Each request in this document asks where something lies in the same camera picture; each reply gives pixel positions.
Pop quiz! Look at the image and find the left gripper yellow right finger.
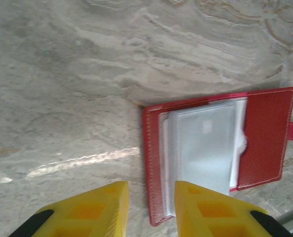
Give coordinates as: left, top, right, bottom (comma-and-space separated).
174, 180, 293, 237

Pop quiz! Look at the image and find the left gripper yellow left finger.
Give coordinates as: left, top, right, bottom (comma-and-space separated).
8, 181, 130, 237

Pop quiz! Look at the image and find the white credit card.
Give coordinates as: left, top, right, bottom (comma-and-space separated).
176, 108, 236, 196

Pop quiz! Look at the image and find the red leather card holder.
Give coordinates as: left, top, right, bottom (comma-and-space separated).
142, 86, 293, 227

